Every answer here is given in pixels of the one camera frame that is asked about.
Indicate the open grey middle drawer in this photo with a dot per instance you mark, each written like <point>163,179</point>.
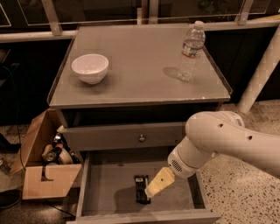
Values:
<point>108,193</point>

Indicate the white ceramic bowl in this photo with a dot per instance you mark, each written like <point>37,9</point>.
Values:
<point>90,68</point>

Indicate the metal railing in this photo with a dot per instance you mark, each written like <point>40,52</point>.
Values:
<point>30,20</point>

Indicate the grey top drawer with knob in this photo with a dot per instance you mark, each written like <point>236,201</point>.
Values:
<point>128,136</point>

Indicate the light wooden box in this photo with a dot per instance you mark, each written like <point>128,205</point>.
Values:
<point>43,182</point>

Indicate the cans and items in box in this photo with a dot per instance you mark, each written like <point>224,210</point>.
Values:
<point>58,152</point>

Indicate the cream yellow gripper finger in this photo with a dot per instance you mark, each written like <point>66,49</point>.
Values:
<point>164,178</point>

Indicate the grey drawer cabinet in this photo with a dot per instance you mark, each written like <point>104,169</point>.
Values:
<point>141,84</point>

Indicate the clear plastic water bottle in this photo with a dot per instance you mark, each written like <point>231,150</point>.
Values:
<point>191,49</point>

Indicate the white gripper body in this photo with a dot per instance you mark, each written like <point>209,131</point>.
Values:
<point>176,164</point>

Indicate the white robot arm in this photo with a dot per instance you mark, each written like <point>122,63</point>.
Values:
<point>209,134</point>

